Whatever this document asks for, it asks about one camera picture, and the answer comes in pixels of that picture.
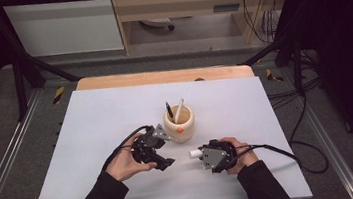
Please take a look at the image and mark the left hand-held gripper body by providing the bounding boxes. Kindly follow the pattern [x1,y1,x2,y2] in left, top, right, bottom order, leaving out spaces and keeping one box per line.
[128,122,174,166]

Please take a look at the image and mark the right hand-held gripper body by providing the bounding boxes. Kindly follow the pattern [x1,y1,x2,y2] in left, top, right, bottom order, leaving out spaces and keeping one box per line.
[197,136,241,176]

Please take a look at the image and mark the short white tube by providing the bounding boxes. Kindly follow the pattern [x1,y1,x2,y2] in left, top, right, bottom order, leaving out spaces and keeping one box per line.
[187,148,204,160]

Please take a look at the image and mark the black pen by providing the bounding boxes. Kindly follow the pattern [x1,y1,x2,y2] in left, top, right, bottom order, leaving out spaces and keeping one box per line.
[164,100,177,123]

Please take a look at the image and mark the white pen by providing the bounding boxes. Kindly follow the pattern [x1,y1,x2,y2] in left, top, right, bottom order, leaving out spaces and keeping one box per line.
[172,98,188,125]

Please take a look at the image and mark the person's right hand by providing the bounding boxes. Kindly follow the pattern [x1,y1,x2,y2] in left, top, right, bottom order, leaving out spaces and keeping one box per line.
[218,133,261,177]

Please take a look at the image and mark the person's left hand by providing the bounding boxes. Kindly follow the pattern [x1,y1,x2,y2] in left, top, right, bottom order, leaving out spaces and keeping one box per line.
[102,139,160,184]

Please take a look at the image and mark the wooden table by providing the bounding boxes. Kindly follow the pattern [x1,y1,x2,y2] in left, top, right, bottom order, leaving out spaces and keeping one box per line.
[74,58,255,98]

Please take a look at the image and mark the yellow black tape strip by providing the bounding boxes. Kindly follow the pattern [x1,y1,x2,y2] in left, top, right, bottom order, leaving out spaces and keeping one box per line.
[265,66,285,85]
[50,85,67,106]

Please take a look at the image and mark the white chair base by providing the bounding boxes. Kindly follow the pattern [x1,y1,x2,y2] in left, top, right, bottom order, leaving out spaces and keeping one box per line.
[139,15,177,36]

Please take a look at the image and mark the white cabinet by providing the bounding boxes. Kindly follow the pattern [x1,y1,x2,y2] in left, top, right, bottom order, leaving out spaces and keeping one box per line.
[2,0,125,63]

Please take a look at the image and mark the wooden desk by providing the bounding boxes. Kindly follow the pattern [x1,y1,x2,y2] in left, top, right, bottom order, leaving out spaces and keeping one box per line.
[109,0,294,59]

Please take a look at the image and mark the left hand-held gripper cable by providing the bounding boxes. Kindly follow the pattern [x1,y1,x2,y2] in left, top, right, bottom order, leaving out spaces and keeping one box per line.
[95,123,158,174]

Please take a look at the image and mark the hand-held gripper cable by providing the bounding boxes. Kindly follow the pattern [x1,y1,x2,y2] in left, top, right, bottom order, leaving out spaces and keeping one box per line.
[95,123,158,174]
[218,91,331,185]

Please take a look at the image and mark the right hand-held gripper cable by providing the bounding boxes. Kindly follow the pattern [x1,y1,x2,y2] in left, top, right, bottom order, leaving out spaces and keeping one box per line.
[218,91,331,185]

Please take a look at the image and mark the black floor cables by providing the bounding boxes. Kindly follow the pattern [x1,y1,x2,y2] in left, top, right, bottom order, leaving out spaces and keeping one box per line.
[262,47,325,112]

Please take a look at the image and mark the hanging black cables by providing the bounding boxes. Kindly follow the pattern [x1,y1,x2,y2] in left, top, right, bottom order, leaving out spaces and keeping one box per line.
[241,0,293,48]

